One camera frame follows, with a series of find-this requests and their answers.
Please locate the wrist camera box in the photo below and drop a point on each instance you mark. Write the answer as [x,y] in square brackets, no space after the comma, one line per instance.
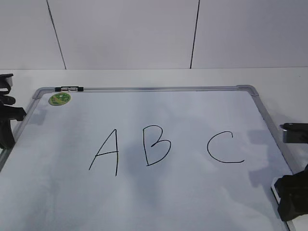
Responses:
[295,133]
[5,83]

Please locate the white board with grey frame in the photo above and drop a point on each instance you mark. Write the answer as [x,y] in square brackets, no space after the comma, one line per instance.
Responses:
[180,159]

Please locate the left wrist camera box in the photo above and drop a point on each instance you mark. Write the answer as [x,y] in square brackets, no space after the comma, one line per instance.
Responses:
[5,83]

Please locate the round green magnet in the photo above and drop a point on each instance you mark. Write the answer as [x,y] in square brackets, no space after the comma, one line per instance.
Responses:
[59,99]

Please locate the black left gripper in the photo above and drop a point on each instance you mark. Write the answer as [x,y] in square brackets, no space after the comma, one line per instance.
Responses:
[7,113]

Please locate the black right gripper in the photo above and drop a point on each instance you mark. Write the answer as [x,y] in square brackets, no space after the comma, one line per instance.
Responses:
[293,193]

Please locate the white board eraser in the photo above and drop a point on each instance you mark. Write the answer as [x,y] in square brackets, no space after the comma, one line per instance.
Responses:
[275,193]

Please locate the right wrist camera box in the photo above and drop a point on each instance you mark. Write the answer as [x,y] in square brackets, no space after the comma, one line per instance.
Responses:
[295,133]

